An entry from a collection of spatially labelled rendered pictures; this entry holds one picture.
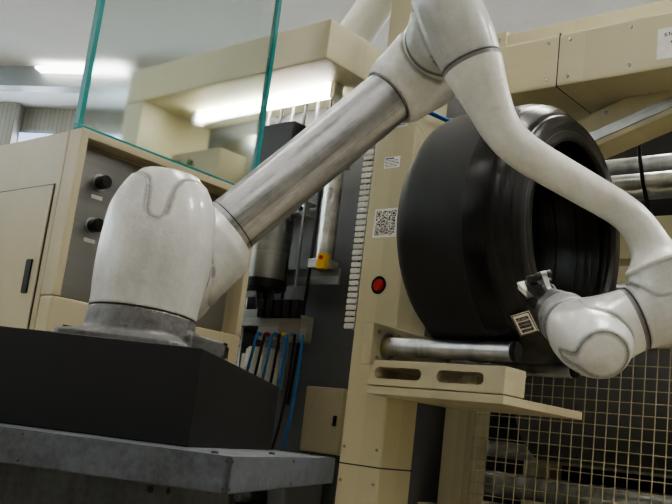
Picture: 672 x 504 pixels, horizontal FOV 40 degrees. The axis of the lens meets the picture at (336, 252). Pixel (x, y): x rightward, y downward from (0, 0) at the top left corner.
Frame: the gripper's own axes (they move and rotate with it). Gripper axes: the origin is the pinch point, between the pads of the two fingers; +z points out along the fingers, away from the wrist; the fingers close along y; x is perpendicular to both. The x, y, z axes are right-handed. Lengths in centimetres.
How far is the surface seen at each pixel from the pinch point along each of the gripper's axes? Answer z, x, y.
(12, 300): 33, -105, -14
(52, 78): 1031, -319, -105
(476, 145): 29.2, 0.8, -24.9
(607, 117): 75, 45, -19
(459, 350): 24.7, -12.0, 17.4
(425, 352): 30.8, -18.8, 18.2
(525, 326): 17.2, 1.5, 12.9
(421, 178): 33.0, -11.6, -20.1
